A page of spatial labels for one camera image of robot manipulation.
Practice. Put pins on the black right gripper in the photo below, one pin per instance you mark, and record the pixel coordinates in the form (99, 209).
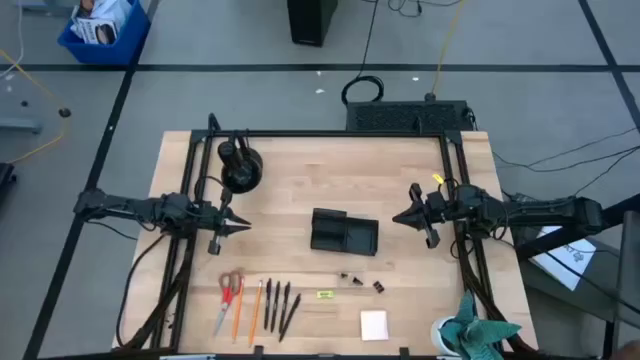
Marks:
(431, 210)

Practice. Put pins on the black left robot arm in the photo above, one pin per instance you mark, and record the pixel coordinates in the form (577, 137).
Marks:
(130, 206)

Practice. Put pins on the grey metal bracket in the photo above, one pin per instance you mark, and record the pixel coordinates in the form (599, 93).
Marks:
(20, 125)

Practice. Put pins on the black metal beam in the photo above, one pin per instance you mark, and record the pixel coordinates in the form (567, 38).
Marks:
(620, 207)

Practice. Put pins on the black aluminium table frame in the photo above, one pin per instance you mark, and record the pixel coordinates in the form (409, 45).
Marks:
(325, 133)

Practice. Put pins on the green plant in white pot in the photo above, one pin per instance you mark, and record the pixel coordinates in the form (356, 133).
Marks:
(475, 332)

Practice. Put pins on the black round puck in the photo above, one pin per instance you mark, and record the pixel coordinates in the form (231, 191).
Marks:
(64, 112)

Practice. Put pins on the black pen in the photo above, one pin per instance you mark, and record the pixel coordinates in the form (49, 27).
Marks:
(275, 307)
(267, 305)
(290, 317)
(284, 306)

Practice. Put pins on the black vented computer case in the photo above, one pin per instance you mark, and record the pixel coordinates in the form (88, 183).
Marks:
(400, 116)

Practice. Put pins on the white printed papers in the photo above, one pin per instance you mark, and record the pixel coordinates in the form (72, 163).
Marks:
(95, 30)

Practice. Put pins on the pink sticky note pad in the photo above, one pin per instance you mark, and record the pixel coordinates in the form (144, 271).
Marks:
(374, 325)

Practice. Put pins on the white paper sheet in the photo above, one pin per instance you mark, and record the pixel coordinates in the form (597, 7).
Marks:
(575, 260)

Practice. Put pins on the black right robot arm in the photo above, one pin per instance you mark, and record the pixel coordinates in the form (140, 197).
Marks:
(540, 210)

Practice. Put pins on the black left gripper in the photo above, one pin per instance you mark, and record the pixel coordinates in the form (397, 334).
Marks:
(217, 220)

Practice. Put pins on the black mesh desk organizer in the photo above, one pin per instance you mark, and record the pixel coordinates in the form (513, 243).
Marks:
(360, 237)

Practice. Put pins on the blue plastic bin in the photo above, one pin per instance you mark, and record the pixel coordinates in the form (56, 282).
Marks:
(120, 50)

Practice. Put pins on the yellow-green eraser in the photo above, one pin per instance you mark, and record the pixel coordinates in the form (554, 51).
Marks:
(325, 294)

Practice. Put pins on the black box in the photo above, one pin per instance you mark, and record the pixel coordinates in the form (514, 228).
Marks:
(311, 22)

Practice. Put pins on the grey metal post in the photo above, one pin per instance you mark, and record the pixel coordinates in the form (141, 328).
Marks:
(630, 270)

